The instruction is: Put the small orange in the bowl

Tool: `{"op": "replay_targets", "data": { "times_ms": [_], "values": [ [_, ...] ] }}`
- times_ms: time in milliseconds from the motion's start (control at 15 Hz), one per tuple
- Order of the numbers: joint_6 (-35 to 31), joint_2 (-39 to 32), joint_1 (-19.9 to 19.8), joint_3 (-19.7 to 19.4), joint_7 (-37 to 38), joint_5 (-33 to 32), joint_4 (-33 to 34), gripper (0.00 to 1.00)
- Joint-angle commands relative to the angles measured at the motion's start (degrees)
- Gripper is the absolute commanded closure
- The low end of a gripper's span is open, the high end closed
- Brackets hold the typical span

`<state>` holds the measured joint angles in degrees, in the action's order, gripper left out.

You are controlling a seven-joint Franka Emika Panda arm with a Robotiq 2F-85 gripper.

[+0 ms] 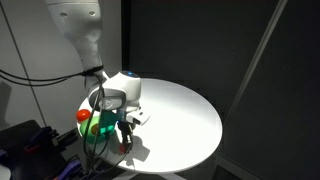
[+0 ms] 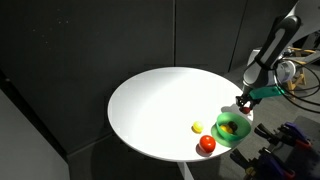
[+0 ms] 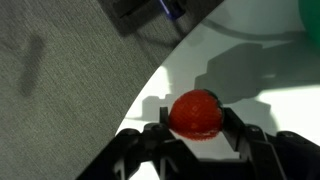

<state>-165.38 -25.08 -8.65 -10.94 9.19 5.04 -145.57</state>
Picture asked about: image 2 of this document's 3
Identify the dark purple plum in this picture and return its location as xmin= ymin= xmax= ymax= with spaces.
xmin=228 ymin=121 xmax=239 ymax=132

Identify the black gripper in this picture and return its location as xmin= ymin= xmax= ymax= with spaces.
xmin=235 ymin=93 xmax=260 ymax=112

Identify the purple clamp with orange handle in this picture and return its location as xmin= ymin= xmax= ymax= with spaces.
xmin=229 ymin=147 xmax=298 ymax=180
xmin=254 ymin=121 xmax=315 ymax=151

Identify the red tomato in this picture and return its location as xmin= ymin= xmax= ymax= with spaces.
xmin=199 ymin=134 xmax=217 ymax=154

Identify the green gripper mount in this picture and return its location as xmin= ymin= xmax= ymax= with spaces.
xmin=249 ymin=85 xmax=285 ymax=101

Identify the white table leg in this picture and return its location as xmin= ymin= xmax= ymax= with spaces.
xmin=176 ymin=161 xmax=195 ymax=180

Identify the green translucent bowl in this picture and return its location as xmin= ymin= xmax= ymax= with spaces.
xmin=215 ymin=111 xmax=252 ymax=142

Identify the wooden stool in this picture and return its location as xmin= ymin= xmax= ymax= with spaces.
xmin=285 ymin=46 xmax=318 ymax=92

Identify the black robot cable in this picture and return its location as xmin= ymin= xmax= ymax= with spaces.
xmin=279 ymin=59 xmax=320 ymax=115

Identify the yellow lemon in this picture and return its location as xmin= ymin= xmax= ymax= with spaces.
xmin=192 ymin=120 xmax=205 ymax=134

